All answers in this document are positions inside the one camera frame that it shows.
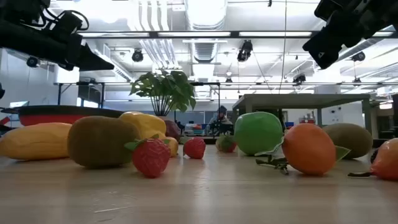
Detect red colander black rim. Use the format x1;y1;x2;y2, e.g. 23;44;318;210
17;105;125;127

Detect silver ceiling air duct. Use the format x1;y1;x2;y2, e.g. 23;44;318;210
185;0;229;63

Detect green apple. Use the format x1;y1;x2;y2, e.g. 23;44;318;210
234;111;284;157

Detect green plant white pot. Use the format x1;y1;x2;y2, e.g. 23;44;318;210
129;70;197;121

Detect small orange peach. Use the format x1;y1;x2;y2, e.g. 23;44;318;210
161;136;180;158

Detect grey table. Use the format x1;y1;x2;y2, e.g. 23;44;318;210
231;93;373;147

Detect yellow orange mango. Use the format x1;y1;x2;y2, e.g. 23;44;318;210
0;122;73;161

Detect small blackberry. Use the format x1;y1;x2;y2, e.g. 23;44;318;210
369;147;379;165

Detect black metal frame stand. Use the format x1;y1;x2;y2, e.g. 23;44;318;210
54;81;106;109

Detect black overhead frame bar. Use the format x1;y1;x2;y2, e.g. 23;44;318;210
76;29;398;40

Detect orange tangerine with stem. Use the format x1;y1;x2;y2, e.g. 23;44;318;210
347;138;398;182

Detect dark red bell pepper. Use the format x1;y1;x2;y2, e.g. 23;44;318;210
163;119;182;142

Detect yellow bell pepper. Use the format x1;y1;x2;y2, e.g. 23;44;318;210
119;111;168;141

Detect person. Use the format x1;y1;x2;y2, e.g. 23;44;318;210
207;105;234;135

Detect red strawberry green leaves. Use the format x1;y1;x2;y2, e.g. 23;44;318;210
124;133;172;179
217;133;238;154
182;136;207;160

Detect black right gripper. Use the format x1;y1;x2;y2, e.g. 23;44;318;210
302;0;374;70

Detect orange tangerine with leaves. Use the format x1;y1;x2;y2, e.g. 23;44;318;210
254;123;351;177

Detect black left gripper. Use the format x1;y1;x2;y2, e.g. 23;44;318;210
46;29;115;72

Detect brown fuzzy kiwi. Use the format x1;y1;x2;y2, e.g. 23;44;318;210
322;122;374;160
67;115;142;168

